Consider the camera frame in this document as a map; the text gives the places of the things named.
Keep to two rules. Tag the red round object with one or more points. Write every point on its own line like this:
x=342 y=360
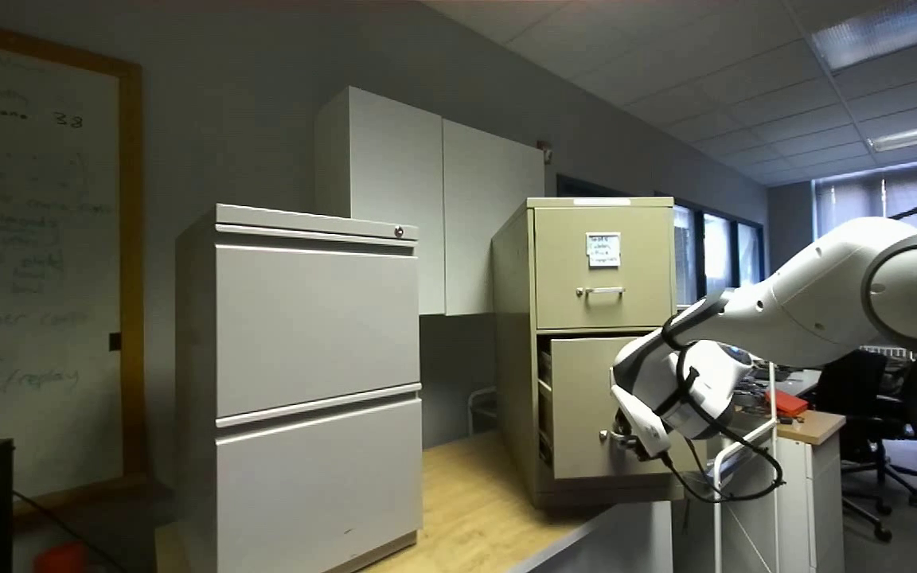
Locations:
x=60 y=559

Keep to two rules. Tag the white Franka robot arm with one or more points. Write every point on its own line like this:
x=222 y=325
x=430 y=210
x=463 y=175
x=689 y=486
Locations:
x=827 y=289

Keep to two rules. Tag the red and white box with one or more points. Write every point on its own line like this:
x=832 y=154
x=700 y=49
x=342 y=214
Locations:
x=790 y=407

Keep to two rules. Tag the wood framed whiteboard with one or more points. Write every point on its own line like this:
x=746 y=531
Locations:
x=31 y=267

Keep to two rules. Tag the beige drawer without paper label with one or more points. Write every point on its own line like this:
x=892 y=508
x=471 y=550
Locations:
x=581 y=401

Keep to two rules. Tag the white tube rail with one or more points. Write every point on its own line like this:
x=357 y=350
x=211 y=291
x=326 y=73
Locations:
x=717 y=466

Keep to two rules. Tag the white paper label card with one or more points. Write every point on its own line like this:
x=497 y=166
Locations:
x=603 y=249

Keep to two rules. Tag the grey metal file cabinet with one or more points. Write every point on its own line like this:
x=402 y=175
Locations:
x=299 y=401

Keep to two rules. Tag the beige metal file cabinet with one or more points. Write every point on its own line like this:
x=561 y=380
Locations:
x=511 y=350

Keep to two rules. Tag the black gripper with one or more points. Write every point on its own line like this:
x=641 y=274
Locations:
x=650 y=444

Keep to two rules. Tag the white cabinet with wooden top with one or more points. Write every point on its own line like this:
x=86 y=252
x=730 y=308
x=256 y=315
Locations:
x=814 y=497

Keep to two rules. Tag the large ceiling light panel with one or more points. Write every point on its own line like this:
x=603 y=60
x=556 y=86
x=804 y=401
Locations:
x=888 y=33

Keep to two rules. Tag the black office chair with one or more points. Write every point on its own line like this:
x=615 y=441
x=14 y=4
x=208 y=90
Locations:
x=883 y=416

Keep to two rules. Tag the beige drawer with paper label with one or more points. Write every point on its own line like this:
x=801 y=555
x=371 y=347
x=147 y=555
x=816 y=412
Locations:
x=637 y=297

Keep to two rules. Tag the dark window row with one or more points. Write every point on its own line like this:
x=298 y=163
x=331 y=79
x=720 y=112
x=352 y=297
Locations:
x=717 y=256

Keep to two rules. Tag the white tall cabinet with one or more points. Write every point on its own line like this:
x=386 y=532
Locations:
x=428 y=202

